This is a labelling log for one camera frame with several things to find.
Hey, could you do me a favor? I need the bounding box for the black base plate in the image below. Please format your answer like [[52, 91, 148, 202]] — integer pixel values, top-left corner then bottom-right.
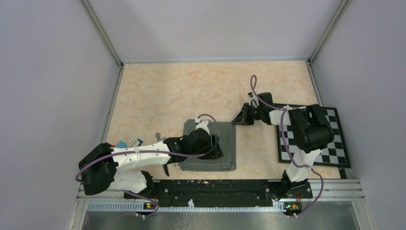
[[140, 179, 313, 208]]

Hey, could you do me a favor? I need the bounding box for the grey cloth napkin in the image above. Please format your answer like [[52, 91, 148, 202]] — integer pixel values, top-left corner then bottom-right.
[[178, 122, 237, 172]]

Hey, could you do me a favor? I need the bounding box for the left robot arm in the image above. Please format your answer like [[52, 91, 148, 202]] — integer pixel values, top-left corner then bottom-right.
[[75, 128, 220, 198]]

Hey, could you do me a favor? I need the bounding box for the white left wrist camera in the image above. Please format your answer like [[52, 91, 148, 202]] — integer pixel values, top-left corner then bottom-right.
[[194, 118, 210, 134]]

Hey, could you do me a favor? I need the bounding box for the black white checkerboard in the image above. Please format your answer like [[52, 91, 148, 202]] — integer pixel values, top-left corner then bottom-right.
[[276, 107, 351, 168]]

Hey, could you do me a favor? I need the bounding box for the aluminium frame rail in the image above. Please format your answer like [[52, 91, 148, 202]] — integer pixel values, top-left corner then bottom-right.
[[76, 179, 365, 213]]

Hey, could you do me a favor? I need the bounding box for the silver table knife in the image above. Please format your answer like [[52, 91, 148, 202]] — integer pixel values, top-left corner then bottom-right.
[[155, 132, 169, 177]]

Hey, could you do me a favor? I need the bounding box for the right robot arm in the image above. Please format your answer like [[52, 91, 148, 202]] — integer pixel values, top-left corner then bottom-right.
[[231, 92, 334, 197]]

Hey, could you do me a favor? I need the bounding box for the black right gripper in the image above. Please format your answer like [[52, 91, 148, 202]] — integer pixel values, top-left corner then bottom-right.
[[231, 103, 264, 126]]

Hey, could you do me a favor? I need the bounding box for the colourful card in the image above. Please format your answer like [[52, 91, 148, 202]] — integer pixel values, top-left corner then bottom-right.
[[115, 137, 143, 148]]

